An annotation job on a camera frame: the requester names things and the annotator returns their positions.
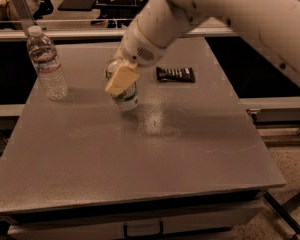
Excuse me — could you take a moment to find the black snack bar wrapper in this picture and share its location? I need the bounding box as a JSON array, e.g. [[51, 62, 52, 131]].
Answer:
[[156, 66, 196, 83]]

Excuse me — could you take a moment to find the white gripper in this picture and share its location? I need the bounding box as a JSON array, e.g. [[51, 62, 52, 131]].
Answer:
[[105, 17, 168, 96]]

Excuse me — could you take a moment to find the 7up soda can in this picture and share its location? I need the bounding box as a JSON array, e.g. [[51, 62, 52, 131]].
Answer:
[[105, 58, 139, 111]]

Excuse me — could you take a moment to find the grey metal bracket left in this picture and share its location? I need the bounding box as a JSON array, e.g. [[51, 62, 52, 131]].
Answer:
[[11, 0, 35, 36]]

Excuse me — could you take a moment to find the grey table drawer front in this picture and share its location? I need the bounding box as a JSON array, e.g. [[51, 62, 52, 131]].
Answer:
[[8, 199, 264, 240]]

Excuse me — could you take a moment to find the black desk furniture background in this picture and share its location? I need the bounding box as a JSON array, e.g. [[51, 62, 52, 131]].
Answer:
[[58, 0, 148, 28]]

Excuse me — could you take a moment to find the black drawer handle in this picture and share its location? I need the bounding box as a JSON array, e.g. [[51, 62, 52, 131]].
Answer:
[[123, 221, 164, 240]]

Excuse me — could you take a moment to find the clear plastic water bottle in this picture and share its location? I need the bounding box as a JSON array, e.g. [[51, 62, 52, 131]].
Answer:
[[27, 25, 68, 100]]

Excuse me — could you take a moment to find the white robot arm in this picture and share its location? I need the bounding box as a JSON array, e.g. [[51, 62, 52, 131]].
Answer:
[[105, 0, 300, 95]]

